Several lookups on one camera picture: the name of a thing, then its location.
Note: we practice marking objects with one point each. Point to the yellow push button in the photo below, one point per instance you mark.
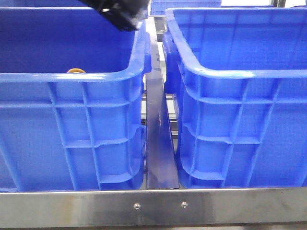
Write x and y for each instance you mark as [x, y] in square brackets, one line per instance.
[76, 70]

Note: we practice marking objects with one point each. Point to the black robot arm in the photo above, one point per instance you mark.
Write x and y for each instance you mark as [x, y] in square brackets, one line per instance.
[126, 15]

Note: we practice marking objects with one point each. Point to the steel centre divider bar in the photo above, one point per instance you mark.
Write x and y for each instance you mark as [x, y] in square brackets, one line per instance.
[160, 155]

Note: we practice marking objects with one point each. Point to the left blue plastic bin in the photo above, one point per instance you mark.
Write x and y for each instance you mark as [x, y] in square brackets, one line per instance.
[64, 131]

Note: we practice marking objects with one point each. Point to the blue plastic bin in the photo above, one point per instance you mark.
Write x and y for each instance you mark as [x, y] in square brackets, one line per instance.
[239, 79]
[64, 131]

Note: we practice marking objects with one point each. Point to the right blue plastic bin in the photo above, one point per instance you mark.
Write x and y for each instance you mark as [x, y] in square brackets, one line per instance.
[239, 79]

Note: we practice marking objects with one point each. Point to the back right blue bin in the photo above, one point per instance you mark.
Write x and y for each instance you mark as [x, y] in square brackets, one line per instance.
[158, 6]

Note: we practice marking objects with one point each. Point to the back left blue bin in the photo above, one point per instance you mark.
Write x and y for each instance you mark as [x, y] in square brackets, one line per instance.
[42, 3]

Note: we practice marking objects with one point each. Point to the steel front rail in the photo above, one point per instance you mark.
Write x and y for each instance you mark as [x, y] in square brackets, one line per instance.
[179, 207]

